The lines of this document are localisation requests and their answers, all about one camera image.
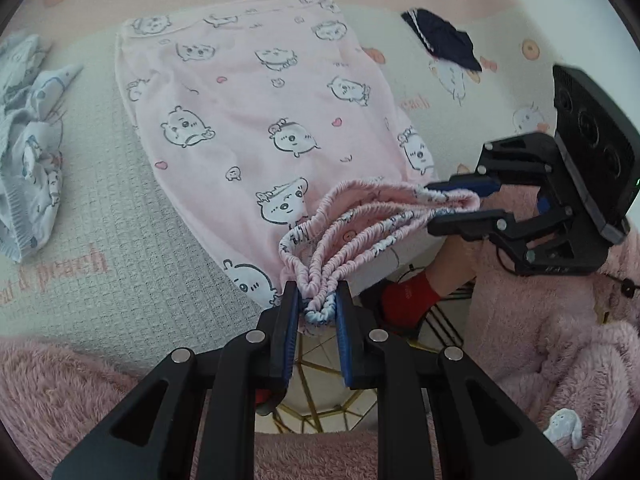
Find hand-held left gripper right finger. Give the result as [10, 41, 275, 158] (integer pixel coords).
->
[335, 280, 577, 480]

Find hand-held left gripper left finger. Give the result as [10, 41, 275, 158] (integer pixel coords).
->
[52, 280, 301, 480]

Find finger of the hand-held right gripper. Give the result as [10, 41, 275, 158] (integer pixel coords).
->
[425, 132, 556, 199]
[426, 207, 576, 257]

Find pink cartoon print pants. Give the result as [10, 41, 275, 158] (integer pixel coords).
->
[115, 0, 483, 329]

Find person's leg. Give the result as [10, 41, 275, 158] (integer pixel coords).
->
[427, 237, 482, 297]

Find red sock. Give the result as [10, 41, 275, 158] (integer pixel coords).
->
[380, 270, 444, 329]

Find pink fluffy robe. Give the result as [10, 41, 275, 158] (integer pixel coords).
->
[0, 185, 640, 480]

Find navy blue cloth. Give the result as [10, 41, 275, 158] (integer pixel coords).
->
[401, 7, 484, 73]

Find pink and white printed blanket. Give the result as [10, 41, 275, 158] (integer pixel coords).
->
[0, 0, 632, 377]

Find white cartoon print garment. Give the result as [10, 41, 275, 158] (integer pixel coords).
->
[0, 30, 84, 264]

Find black cable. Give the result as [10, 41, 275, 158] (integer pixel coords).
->
[597, 265, 640, 299]

